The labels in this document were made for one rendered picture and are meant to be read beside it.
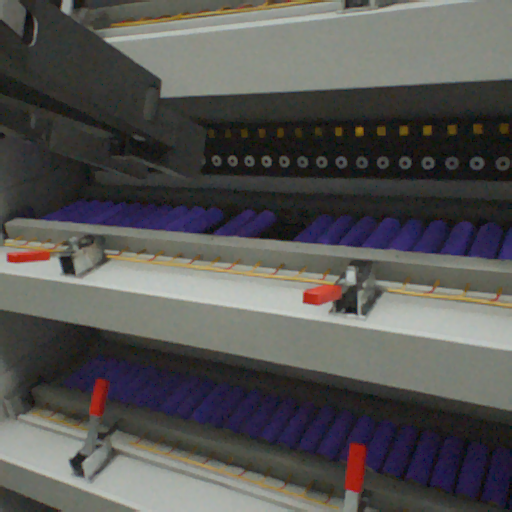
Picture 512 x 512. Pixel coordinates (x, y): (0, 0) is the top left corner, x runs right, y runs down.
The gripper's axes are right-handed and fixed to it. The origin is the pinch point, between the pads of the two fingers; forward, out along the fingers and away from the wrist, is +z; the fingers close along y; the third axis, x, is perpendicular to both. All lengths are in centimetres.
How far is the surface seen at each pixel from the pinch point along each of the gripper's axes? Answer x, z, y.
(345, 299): 6.9, 17.8, -6.3
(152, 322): 11.0, 17.1, 10.2
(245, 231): 1.9, 23.0, 5.8
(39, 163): -4.2, 24.6, 35.5
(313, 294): 6.8, 9.6, -7.2
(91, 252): 5.6, 17.4, 18.6
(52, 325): 14.8, 30.2, 35.5
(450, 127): -8.8, 27.9, -10.0
